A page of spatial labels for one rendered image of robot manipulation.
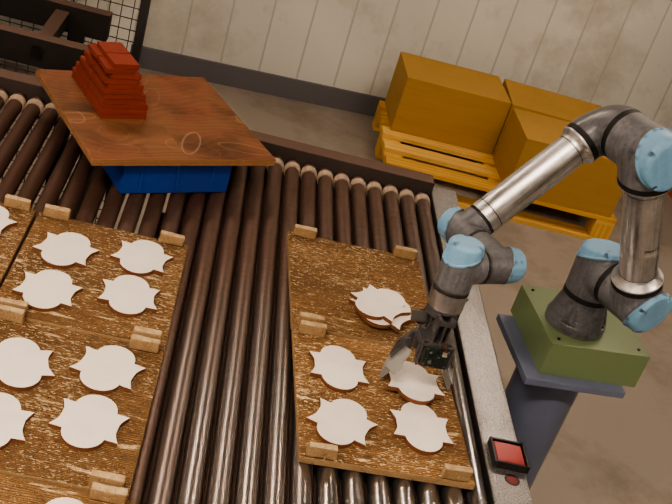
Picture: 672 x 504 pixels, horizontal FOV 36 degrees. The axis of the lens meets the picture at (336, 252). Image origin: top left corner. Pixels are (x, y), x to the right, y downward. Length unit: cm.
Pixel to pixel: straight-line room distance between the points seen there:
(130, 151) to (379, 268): 68
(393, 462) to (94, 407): 57
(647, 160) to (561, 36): 404
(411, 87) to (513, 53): 88
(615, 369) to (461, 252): 75
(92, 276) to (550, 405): 118
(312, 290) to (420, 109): 317
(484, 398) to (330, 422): 43
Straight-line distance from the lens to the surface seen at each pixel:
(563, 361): 254
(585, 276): 250
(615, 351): 258
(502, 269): 207
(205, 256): 244
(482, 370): 238
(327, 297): 239
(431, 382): 221
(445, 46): 596
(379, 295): 239
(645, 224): 227
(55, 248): 231
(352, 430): 201
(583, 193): 535
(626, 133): 218
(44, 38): 317
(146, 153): 258
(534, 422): 269
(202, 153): 264
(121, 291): 221
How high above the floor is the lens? 219
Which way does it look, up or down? 29 degrees down
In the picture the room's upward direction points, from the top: 18 degrees clockwise
